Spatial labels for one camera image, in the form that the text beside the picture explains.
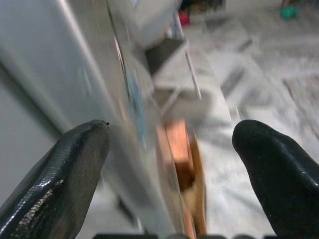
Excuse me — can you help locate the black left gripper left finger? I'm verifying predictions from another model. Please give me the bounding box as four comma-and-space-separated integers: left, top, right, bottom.
0, 119, 112, 239

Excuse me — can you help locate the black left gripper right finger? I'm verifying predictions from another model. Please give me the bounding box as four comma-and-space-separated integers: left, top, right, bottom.
232, 119, 319, 239

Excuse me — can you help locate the white fridge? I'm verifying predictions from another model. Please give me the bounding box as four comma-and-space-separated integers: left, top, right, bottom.
0, 0, 180, 239

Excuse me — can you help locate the orange brick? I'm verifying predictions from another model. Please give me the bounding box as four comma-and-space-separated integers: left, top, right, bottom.
156, 119, 208, 237

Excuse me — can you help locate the green thing on floor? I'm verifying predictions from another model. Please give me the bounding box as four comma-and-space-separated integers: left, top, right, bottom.
279, 6, 298, 19

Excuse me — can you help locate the red thing on floor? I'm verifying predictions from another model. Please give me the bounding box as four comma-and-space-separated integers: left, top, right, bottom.
179, 11, 190, 27

